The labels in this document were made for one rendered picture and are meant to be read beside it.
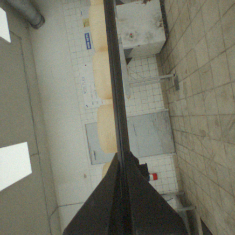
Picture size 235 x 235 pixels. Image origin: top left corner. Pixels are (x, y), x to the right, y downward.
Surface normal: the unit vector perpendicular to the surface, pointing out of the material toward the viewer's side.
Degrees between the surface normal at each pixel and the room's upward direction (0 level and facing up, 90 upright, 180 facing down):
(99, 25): 89
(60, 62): 90
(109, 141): 88
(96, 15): 90
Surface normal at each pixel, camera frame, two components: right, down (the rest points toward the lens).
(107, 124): -0.08, -0.17
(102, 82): -0.01, 0.44
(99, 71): -0.06, 0.06
